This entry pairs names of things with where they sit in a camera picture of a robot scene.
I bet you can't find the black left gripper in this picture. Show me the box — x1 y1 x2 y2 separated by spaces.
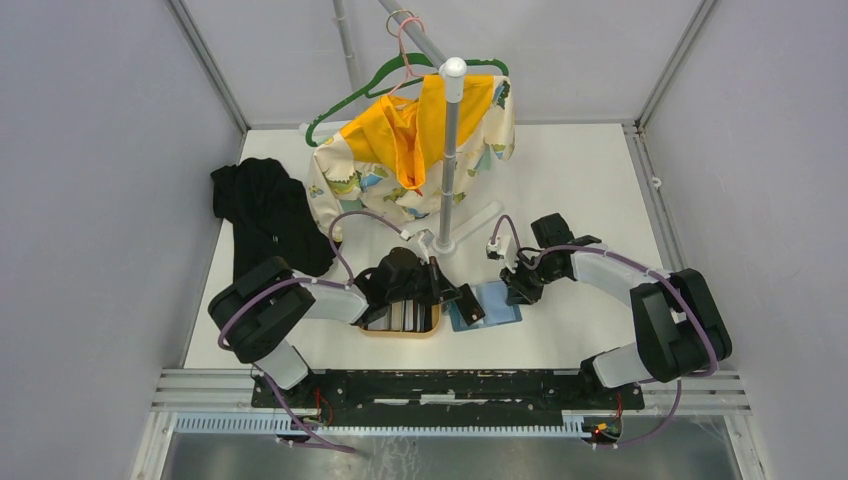
387 256 462 306

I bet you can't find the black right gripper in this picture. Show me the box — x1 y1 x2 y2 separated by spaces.
499 252 563 306

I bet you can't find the yellow box of cards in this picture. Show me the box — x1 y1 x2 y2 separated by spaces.
359 300 441 339

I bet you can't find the black VIP credit card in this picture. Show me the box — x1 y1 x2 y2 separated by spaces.
454 284 485 327

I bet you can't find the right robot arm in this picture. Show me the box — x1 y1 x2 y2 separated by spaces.
486 213 733 408

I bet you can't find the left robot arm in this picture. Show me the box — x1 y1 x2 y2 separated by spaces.
207 247 466 408

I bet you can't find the yellow dinosaur print shirt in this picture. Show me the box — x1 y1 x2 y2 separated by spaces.
306 75 515 240

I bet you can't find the black garment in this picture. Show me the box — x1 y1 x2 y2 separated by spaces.
210 158 335 280

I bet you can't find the green clothes hanger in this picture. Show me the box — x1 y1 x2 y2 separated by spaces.
303 52 509 147

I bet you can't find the pink clothes hanger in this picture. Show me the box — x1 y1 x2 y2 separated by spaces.
386 9 426 95

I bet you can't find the white clothes rack stand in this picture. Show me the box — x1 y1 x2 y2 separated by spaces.
312 1 505 252

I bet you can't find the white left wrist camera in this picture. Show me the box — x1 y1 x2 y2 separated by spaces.
399 229 435 263

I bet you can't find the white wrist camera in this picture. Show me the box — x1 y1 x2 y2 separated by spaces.
486 235 519 273
399 229 435 263

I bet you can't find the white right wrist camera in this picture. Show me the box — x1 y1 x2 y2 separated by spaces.
486 235 519 273

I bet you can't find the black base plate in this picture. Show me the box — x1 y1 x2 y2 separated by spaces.
282 369 645 427

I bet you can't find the white slotted cable duct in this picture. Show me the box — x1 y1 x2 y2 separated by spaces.
173 412 590 440

